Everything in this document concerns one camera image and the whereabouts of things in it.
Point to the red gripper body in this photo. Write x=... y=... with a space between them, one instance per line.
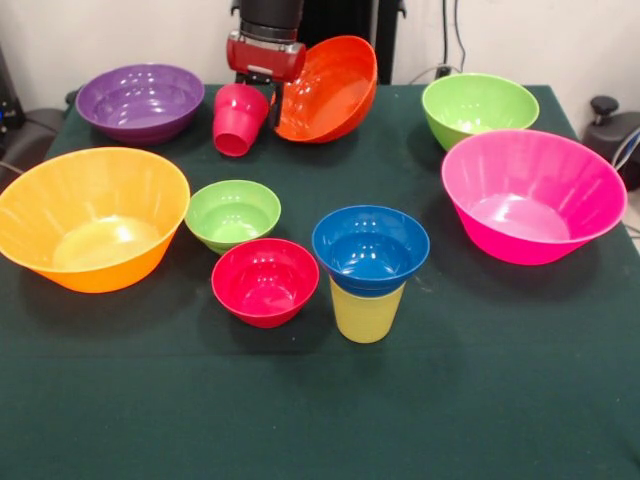
x=265 y=62

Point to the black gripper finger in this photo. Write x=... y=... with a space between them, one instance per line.
x=274 y=107
x=241 y=80

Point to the red cup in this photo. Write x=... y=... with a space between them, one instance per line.
x=237 y=120

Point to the orange bowl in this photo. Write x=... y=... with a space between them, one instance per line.
x=330 y=95

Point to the small blue bowl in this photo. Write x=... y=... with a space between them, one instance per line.
x=370 y=245

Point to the yellow translucent cup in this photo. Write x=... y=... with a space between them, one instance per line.
x=367 y=315

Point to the large pink bowl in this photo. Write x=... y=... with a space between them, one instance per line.
x=535 y=200

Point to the purple bowl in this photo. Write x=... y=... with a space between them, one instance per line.
x=140 y=100

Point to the small green bowl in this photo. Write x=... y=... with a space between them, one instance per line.
x=232 y=215

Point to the small black knob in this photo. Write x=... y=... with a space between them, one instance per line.
x=71 y=97

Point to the black power plug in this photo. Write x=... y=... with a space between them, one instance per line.
x=444 y=70

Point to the small red bowl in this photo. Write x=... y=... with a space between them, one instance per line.
x=265 y=282

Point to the large yellow-orange bowl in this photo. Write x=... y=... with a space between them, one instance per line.
x=95 y=215

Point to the large light green bowl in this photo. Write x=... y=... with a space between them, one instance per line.
x=475 y=105

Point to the black device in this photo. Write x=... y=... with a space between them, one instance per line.
x=9 y=112

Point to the dark green tablecloth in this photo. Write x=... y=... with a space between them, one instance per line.
x=320 y=400

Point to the black round base with knob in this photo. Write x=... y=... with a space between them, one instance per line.
x=615 y=135

